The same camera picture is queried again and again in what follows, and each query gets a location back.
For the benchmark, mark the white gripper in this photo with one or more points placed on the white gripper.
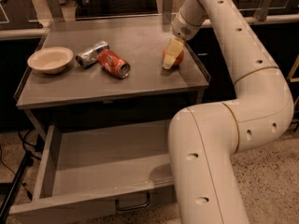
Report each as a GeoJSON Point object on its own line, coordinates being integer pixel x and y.
{"type": "Point", "coordinates": [183, 28]}

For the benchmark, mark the orange fruit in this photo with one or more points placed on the orange fruit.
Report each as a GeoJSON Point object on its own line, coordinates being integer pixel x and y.
{"type": "Point", "coordinates": [179, 58]}

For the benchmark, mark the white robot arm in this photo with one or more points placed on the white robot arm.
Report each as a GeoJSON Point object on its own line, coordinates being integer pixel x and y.
{"type": "Point", "coordinates": [202, 138]}

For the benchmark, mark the grey open top drawer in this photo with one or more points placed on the grey open top drawer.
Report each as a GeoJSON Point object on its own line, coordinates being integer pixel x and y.
{"type": "Point", "coordinates": [81, 174]}

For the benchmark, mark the red soda can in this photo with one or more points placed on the red soda can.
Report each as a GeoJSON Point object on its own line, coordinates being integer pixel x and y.
{"type": "Point", "coordinates": [114, 64]}

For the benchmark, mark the silver blue soda can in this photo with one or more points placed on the silver blue soda can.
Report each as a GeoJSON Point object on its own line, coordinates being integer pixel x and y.
{"type": "Point", "coordinates": [88, 57]}

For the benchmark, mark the white bowl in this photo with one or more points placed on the white bowl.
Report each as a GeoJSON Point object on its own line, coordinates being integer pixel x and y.
{"type": "Point", "coordinates": [50, 60]}

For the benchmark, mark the black stand leg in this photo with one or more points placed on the black stand leg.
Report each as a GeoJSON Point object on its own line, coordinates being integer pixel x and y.
{"type": "Point", "coordinates": [13, 187]}

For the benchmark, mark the white horizontal rail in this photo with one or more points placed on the white horizontal rail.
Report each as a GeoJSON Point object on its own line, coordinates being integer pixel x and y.
{"type": "Point", "coordinates": [38, 33]}

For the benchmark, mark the metal drawer handle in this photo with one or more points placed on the metal drawer handle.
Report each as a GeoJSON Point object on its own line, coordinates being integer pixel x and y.
{"type": "Point", "coordinates": [131, 202]}

